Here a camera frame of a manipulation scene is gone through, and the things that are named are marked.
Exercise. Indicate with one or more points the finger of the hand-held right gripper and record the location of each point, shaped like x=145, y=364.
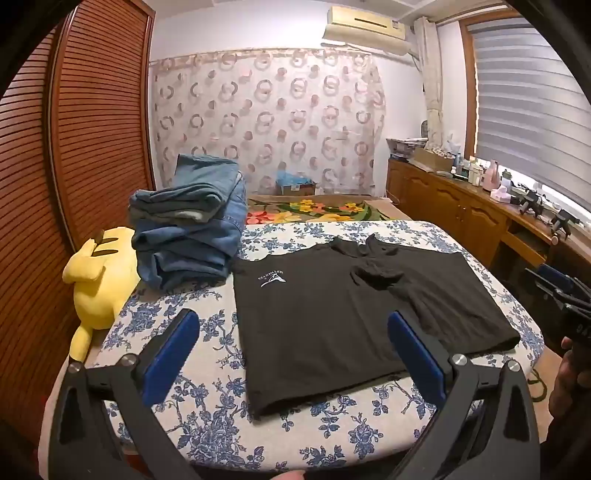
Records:
x=561, y=276
x=545, y=284

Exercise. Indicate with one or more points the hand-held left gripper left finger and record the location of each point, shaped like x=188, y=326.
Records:
x=170, y=357

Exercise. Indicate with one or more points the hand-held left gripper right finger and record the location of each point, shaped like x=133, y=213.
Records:
x=415, y=360

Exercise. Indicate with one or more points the black t-shirt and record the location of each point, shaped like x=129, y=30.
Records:
x=323, y=323

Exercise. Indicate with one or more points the person's right hand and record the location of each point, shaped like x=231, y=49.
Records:
x=567, y=390

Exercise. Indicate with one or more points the black tripod gadget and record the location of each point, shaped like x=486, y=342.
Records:
x=563, y=224
x=526, y=201

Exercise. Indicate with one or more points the blue floral white bed cover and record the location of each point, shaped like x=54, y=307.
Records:
x=207, y=415

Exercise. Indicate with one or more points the pink and white box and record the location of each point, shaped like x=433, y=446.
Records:
x=501, y=194

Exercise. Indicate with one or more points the yellow plush toy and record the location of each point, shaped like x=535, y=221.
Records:
x=99, y=286

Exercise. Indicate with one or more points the dark blue folded jeans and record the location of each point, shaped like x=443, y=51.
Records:
x=189, y=254

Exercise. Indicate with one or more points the wooden cabinet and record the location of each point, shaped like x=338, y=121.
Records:
x=457, y=212

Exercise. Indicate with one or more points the pink bottle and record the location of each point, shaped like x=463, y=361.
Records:
x=491, y=177

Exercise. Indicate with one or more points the person's dark clothing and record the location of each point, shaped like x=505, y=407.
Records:
x=568, y=447

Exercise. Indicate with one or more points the group of small bottles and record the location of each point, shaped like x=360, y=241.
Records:
x=466, y=170

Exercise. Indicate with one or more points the flat cardboard box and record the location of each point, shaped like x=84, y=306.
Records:
x=431, y=159

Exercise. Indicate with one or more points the grey striped window blind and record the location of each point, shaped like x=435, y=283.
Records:
x=531, y=106

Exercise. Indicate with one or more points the pink floral blanket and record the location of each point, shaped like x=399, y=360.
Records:
x=323, y=210

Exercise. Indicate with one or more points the light blue folded jeans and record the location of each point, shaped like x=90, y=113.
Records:
x=207, y=170

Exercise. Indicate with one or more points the cardboard box with blue cloth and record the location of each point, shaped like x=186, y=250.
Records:
x=295, y=184

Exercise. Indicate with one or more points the wooden louvered wardrobe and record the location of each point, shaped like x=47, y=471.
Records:
x=69, y=161

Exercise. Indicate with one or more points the pale window drape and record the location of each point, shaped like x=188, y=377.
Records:
x=433, y=92

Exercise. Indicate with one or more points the circle patterned curtain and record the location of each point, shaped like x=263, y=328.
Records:
x=277, y=115

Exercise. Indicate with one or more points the beige air conditioner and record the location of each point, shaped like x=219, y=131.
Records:
x=364, y=27

